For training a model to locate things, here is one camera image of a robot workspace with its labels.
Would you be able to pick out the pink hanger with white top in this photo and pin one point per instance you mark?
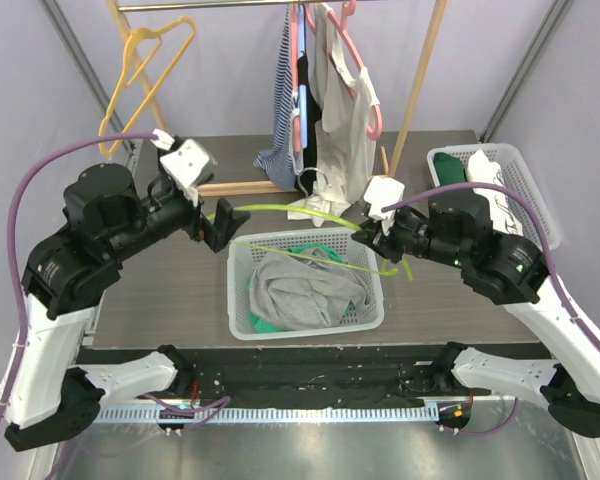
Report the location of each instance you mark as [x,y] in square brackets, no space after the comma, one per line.
[339,25]

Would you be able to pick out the white tank top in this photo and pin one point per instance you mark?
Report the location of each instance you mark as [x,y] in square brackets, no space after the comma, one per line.
[347,132]

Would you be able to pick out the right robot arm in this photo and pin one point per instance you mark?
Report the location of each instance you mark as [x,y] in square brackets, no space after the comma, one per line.
[511,271]

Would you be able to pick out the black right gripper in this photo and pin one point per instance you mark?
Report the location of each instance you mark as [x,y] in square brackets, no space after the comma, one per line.
[387,242]

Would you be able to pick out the blue striped tank top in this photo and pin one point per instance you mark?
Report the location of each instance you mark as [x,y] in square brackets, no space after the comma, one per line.
[278,161]

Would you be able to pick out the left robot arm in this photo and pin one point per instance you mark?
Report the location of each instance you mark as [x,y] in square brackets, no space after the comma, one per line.
[64,280]

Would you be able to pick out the pink hanger with striped top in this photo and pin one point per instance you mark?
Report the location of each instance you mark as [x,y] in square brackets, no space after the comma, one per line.
[295,117]

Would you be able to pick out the black tank top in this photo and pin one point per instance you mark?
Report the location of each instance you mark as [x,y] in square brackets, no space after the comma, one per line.
[313,115]

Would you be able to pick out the wooden clothes rack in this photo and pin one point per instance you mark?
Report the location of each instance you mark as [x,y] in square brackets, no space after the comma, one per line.
[118,13]

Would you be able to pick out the grey tank top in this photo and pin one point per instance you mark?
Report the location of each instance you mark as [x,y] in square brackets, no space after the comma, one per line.
[300,295]

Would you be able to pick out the lime green hanger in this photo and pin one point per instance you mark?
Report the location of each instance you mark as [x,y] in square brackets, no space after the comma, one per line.
[303,210]

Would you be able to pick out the folded dark green garment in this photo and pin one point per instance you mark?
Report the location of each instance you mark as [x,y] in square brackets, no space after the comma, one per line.
[449,169]

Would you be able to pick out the white basket with folded clothes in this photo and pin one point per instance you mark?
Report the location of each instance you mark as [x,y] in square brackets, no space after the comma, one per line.
[515,175]

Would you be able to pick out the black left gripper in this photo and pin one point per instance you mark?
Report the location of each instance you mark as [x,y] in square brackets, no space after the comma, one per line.
[222,229]

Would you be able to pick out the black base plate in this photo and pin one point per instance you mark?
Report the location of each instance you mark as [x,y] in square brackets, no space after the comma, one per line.
[321,377]

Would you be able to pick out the green tank top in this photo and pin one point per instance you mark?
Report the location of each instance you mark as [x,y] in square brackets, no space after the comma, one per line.
[265,325]

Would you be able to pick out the light blue hanger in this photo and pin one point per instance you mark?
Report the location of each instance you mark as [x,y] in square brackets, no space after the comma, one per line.
[302,100]

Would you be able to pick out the white slotted cable duct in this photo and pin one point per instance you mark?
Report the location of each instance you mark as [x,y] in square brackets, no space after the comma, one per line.
[147,412]

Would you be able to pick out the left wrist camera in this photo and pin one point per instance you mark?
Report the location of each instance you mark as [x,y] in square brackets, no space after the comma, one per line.
[190,165]

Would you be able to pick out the white plastic laundry basket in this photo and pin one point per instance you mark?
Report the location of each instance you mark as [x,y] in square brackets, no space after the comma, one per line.
[302,283]

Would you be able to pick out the folded white printed garment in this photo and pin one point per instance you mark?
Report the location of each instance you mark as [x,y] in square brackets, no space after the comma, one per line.
[480,169]

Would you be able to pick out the yellow plastic hanger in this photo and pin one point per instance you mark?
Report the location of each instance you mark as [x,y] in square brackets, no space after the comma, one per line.
[140,47]

